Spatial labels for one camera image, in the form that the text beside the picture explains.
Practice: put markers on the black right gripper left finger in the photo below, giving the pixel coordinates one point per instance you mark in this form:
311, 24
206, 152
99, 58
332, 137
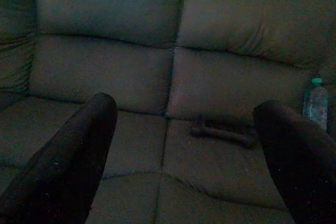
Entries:
65, 169

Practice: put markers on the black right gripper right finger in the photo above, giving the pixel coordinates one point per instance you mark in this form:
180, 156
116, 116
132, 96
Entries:
302, 169

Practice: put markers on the clear bottle green cap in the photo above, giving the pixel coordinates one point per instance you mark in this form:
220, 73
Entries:
315, 103

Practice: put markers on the dark dumbbell-shaped object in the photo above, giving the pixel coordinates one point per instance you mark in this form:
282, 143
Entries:
220, 133

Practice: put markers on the dark green leather sofa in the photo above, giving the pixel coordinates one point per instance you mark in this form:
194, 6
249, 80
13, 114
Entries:
105, 72

